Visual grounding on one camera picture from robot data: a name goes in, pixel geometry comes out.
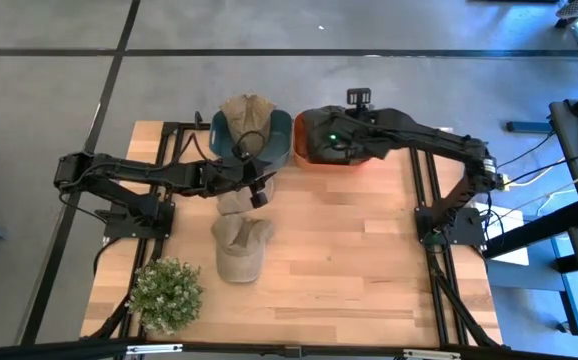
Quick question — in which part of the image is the black camera rig beam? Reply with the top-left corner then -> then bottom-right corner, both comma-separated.
0,338 -> 578,360

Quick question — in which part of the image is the white box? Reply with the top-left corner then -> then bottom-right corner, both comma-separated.
472,201 -> 531,268

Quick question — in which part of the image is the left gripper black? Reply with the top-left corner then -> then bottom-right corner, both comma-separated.
200,157 -> 277,209

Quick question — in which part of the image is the teal plastic bin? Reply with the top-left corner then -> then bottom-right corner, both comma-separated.
208,108 -> 295,169

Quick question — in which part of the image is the orange plastic bin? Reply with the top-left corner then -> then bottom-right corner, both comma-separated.
292,110 -> 371,174

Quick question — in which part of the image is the green artificial potted plant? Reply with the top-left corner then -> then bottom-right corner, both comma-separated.
124,256 -> 206,337

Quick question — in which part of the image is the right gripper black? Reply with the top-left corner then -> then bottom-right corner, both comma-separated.
325,87 -> 372,152

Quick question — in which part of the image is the blue floor bar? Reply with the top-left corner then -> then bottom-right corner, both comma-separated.
505,120 -> 554,135

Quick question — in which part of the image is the silver metal bracket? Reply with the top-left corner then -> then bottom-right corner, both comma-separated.
402,348 -> 463,360
125,343 -> 185,356

